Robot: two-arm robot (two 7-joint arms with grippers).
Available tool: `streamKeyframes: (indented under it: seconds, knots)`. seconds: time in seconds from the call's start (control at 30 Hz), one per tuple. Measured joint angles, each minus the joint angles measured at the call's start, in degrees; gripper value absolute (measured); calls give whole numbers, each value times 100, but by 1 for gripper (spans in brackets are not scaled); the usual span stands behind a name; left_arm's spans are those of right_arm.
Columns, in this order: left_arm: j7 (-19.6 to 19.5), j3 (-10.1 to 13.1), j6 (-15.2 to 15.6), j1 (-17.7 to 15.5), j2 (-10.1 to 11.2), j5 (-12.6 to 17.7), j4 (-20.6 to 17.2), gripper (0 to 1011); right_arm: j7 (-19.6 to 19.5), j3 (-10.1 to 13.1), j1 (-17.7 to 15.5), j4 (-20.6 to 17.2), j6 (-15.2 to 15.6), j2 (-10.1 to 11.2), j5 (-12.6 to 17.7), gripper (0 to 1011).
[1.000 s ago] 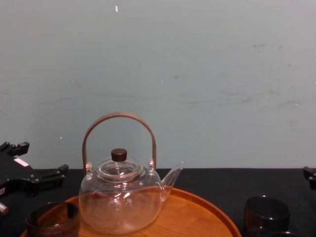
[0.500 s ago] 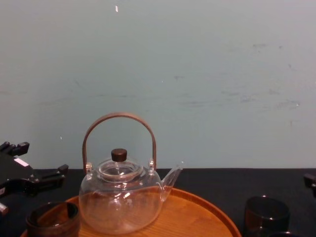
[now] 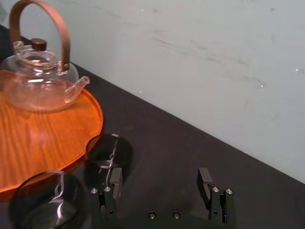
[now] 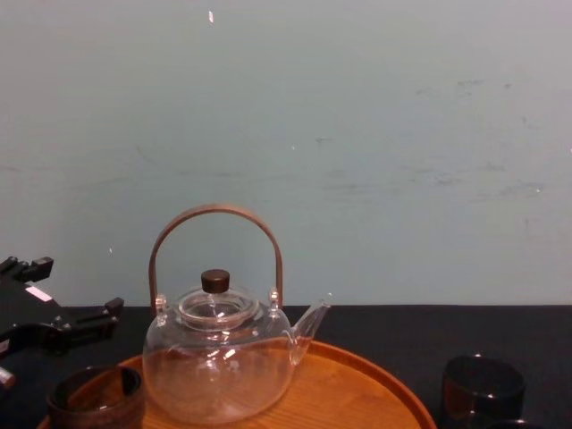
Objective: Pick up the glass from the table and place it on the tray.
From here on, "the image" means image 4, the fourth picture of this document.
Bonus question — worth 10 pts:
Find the dark smoked glass cup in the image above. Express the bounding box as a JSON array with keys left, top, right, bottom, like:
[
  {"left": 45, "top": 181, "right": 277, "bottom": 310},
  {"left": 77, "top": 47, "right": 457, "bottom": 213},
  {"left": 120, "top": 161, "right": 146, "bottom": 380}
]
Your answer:
[
  {"left": 441, "top": 354, "right": 526, "bottom": 424},
  {"left": 46, "top": 365, "right": 147, "bottom": 429}
]

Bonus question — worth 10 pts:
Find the glass teapot with wooden handle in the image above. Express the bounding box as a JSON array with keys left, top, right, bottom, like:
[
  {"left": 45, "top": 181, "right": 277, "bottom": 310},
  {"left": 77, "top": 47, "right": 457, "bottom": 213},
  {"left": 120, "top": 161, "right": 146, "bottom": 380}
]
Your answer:
[{"left": 141, "top": 203, "right": 333, "bottom": 426}]

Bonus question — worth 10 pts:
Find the glass lid with wooden knob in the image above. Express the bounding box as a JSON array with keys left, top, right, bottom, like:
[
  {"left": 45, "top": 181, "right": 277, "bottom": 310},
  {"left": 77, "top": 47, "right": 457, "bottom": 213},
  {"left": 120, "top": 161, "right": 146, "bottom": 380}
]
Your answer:
[{"left": 178, "top": 268, "right": 260, "bottom": 331}]

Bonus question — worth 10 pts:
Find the black table cloth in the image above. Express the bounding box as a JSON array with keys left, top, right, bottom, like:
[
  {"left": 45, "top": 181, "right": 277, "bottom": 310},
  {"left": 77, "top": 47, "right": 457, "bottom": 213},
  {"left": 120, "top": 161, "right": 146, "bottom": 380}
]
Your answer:
[{"left": 0, "top": 304, "right": 572, "bottom": 429}]

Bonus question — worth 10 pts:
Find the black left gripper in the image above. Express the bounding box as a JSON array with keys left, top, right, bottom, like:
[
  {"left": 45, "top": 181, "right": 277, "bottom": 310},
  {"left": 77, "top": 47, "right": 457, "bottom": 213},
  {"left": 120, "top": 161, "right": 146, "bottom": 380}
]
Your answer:
[{"left": 0, "top": 256, "right": 126, "bottom": 358}]

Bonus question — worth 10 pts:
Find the round wooden tray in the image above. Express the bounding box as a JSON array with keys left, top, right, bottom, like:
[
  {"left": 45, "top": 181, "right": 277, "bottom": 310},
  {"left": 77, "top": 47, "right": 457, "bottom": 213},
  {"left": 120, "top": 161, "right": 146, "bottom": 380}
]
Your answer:
[{"left": 37, "top": 338, "right": 439, "bottom": 429}]

